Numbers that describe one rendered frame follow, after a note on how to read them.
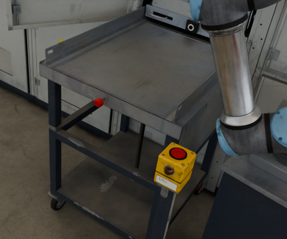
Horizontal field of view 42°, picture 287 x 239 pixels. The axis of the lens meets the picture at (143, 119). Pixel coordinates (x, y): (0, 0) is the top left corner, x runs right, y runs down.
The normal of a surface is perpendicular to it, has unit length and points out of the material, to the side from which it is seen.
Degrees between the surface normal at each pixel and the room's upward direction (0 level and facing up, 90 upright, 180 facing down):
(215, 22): 98
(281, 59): 90
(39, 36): 90
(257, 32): 90
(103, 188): 0
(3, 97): 0
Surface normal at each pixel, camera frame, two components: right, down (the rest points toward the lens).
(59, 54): 0.85, 0.39
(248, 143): -0.18, 0.44
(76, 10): 0.51, 0.55
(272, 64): -0.52, 0.44
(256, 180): 0.12, -0.81
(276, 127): -0.24, -0.30
